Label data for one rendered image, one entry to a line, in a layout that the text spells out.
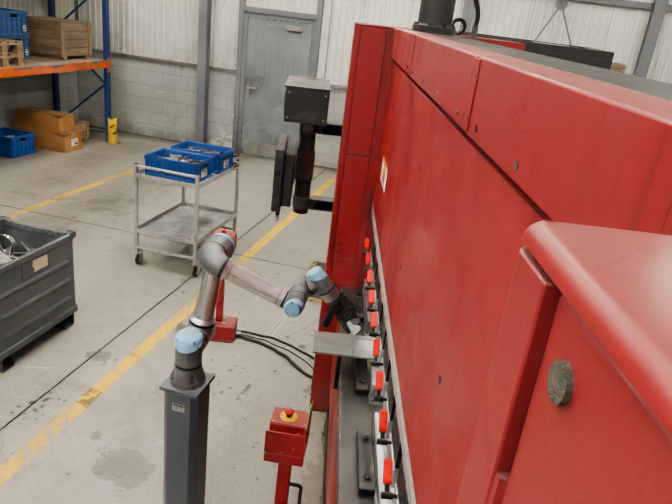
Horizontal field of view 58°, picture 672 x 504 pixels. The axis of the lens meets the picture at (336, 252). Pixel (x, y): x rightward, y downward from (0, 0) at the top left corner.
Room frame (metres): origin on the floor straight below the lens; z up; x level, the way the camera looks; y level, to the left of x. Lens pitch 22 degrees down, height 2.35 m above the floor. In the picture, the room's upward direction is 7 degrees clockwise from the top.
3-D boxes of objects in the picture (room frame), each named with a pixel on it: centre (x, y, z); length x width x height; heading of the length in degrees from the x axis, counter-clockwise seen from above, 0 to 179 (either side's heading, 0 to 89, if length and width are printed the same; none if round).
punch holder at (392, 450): (1.35, -0.26, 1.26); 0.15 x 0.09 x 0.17; 2
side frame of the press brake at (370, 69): (3.30, -0.37, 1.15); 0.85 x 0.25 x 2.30; 92
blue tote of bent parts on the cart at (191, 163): (5.18, 1.46, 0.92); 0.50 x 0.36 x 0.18; 78
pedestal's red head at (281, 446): (2.01, 0.10, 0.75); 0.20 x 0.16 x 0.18; 177
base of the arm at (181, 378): (2.23, 0.57, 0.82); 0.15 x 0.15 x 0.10
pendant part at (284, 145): (3.51, 0.36, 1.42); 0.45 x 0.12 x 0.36; 4
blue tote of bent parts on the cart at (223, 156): (5.58, 1.36, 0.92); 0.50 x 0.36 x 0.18; 78
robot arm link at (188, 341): (2.24, 0.57, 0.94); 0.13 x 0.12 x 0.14; 175
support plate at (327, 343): (2.32, -0.08, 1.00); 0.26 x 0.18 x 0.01; 92
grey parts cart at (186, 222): (5.34, 1.42, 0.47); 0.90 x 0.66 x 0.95; 168
